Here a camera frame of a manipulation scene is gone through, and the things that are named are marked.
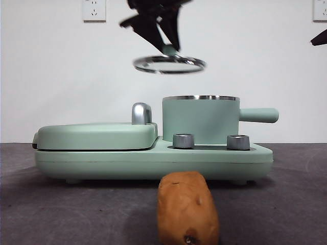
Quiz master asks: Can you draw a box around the glass pot lid green knob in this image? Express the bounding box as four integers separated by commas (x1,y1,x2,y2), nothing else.
132,44,207,75

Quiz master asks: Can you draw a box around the brown potato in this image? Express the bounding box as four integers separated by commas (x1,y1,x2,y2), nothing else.
156,171,220,245

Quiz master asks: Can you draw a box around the silver control knob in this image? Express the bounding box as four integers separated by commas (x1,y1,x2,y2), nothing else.
173,133,196,149
226,134,250,151

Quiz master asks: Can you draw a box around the mint green hinged griddle cover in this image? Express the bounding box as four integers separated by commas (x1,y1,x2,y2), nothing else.
32,121,159,152

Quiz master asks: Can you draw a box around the mint green breakfast maker base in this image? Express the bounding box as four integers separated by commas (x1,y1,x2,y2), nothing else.
35,136,274,185

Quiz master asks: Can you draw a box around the white wall socket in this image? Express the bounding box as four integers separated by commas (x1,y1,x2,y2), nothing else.
82,0,107,22
313,0,327,22

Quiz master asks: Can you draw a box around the chrome griddle cover handle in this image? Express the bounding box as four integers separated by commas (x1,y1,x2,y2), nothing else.
131,102,153,126

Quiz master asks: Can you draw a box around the mint green pot with handle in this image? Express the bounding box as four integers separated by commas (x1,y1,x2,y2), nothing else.
162,94,279,143

